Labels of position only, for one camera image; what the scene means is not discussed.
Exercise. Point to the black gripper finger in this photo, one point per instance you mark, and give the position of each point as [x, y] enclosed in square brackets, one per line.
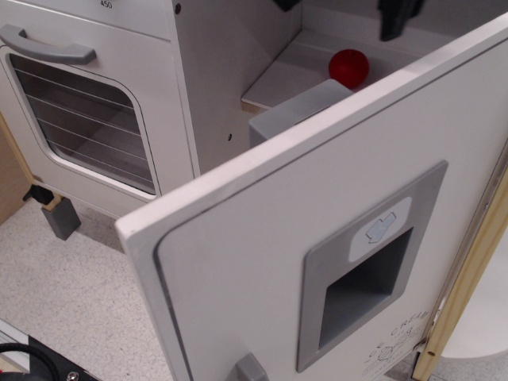
[395, 14]
[286, 5]

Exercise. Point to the white toy fridge door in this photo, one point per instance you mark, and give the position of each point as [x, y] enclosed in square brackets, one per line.
[219, 261]

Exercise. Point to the white fridge shelf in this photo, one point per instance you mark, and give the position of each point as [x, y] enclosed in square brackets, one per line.
[304, 64]

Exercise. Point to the red ball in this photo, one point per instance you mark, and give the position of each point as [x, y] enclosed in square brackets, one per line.
[349, 67]

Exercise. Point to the white toy kitchen cabinet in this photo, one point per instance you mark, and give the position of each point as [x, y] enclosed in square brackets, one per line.
[222, 47]

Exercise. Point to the white oven door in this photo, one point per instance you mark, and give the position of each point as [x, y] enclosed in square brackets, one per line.
[111, 133]

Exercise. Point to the grey ice dispenser panel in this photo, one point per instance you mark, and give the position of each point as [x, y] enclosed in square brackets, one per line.
[356, 273]

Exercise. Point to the black clamp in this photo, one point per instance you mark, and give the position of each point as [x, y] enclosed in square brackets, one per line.
[41, 194]

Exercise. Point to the grey cabinet leg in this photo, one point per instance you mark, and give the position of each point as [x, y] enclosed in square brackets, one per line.
[63, 219]

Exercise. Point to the grey oven handle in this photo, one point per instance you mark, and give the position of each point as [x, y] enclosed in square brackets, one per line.
[15, 38]

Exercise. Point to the wooden side post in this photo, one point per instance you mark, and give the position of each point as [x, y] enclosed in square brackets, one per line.
[481, 243]

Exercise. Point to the grey fridge door handle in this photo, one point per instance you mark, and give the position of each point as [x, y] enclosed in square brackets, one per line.
[248, 368]

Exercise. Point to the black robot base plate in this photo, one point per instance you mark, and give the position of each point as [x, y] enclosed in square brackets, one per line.
[62, 363]

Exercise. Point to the aluminium rail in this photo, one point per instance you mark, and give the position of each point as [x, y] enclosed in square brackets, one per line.
[9, 335]

